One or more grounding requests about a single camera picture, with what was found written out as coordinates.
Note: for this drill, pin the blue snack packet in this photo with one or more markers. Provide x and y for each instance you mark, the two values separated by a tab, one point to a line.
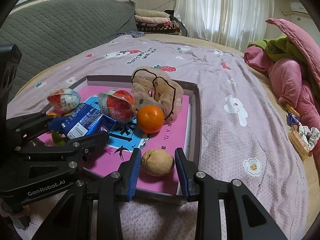
85	120

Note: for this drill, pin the orange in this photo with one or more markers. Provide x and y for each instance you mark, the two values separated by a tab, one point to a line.
52	114
150	118

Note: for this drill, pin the walnut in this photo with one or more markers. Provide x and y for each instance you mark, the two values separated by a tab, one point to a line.
157	163

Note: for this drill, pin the red clear-wrapped jelly cup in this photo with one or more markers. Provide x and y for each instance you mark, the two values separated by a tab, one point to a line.
65	100
117	105

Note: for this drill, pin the grey quilted headboard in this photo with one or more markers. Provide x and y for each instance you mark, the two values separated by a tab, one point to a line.
62	30

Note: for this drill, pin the pink and blue book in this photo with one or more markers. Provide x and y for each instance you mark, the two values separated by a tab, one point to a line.
165	140

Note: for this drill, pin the pink folded blanket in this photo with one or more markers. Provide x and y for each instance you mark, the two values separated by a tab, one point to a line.
152	20

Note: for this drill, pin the green blanket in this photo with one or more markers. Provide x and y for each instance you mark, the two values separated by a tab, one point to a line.
280	47

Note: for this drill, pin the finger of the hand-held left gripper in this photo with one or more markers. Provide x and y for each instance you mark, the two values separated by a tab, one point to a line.
30	126
82	142

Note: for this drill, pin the grey shallow cardboard box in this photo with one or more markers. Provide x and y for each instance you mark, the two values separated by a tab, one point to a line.
195	130

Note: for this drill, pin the yellow biscuit packet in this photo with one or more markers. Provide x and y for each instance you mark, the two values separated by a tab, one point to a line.
296	140

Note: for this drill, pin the dark blue cloth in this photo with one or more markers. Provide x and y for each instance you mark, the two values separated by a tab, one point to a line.
132	34

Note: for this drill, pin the dark patterned folded blanket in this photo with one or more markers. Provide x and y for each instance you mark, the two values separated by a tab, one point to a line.
157	28

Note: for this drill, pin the white floral scrunchie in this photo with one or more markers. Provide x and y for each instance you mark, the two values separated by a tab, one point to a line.
307	132

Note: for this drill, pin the beige bed sheet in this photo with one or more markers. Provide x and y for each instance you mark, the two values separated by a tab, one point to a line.
311	175

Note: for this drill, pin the beige folded blanket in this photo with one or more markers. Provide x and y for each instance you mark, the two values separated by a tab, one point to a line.
152	13

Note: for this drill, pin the white sheer curtain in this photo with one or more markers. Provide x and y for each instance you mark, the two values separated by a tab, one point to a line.
225	10

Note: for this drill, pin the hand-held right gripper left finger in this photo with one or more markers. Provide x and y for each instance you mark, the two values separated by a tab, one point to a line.
133	172

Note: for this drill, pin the blue candy wrapper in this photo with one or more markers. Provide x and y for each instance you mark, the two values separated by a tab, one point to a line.
292	119

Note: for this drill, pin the white air conditioner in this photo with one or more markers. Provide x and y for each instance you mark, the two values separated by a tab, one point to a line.
297	7

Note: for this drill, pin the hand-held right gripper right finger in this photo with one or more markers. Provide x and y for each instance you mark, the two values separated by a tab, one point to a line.
181	175

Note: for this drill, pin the pink fleece quilt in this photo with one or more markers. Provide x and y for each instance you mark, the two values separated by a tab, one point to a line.
287	77

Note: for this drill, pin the green fuzzy scrunchie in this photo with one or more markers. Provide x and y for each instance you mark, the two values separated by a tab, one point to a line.
58	138

